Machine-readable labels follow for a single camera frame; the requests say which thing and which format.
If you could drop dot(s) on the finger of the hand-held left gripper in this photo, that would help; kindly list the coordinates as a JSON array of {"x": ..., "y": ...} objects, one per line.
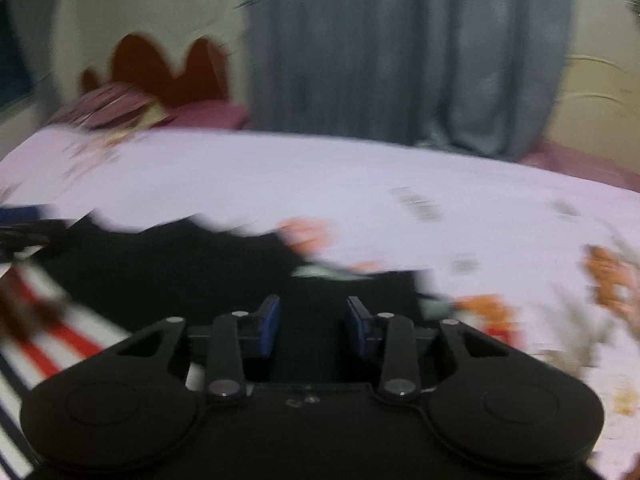
[
  {"x": 30, "y": 237},
  {"x": 20, "y": 214}
]

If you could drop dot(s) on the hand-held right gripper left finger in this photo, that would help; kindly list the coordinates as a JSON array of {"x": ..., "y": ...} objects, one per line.
[{"x": 270, "y": 320}]

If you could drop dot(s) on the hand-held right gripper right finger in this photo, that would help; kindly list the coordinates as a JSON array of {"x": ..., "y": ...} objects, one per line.
[{"x": 356, "y": 320}]

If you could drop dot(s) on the striped knit sweater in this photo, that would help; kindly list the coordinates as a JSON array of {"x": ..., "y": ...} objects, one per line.
[{"x": 175, "y": 260}]

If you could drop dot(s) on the pink floral bed sheet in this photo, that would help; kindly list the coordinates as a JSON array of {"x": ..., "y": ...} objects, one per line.
[{"x": 350, "y": 185}]

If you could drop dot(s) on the purple patterned pillow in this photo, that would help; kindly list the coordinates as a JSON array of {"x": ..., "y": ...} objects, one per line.
[{"x": 110, "y": 105}]

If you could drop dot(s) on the window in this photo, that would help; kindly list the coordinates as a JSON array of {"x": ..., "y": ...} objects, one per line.
[{"x": 12, "y": 70}]

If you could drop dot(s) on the narrow blue-grey curtain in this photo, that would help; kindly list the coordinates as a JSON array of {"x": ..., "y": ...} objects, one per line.
[{"x": 40, "y": 35}]

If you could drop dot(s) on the red heart-shaped headboard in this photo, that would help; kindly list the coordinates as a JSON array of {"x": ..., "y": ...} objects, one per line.
[{"x": 195, "y": 75}]

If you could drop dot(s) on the wide blue-grey curtain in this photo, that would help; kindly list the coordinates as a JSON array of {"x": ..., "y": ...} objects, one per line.
[{"x": 375, "y": 50}]

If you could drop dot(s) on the purple mattress sheet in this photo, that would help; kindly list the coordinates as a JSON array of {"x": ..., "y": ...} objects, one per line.
[{"x": 575, "y": 160}]

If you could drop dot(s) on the cream arched headboard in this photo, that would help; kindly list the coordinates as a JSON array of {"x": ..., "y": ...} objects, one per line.
[{"x": 600, "y": 110}]

